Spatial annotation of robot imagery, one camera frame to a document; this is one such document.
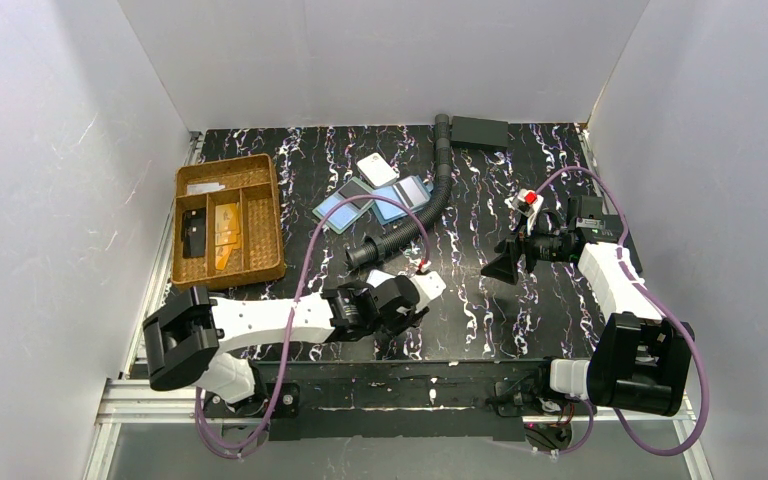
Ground green card holder open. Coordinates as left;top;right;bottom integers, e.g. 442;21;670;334
313;178;373;234

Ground blue card holder open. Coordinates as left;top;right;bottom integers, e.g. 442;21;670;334
372;175;433;225

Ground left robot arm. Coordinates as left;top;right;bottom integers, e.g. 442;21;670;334
142;268;446;404

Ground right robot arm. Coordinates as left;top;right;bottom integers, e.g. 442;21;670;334
513;190;692;416

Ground gold cards in tray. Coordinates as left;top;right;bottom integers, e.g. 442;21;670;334
214;203;242;271

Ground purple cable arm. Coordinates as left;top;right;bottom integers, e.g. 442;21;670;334
193;193;433;461
523;165;711;458

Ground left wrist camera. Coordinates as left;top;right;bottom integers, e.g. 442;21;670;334
410;270;446;311

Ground white card case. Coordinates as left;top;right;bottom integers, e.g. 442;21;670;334
356;153;399;189

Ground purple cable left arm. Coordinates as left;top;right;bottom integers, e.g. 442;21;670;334
193;193;433;461

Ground woven wicker tray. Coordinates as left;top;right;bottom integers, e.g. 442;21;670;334
170;154;286;290

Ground black corrugated hose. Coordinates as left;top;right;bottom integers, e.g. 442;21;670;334
345;113;455;270

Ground white card in tray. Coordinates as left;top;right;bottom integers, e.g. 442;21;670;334
185;182;226;196

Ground black card in tray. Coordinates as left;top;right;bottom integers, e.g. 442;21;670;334
180;208;207;259

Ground black box at back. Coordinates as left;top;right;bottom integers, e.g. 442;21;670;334
450;116;509;151

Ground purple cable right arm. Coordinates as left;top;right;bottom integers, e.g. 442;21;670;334
523;165;711;458

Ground aluminium frame rail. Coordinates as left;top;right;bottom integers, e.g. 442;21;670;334
84;361;712;479

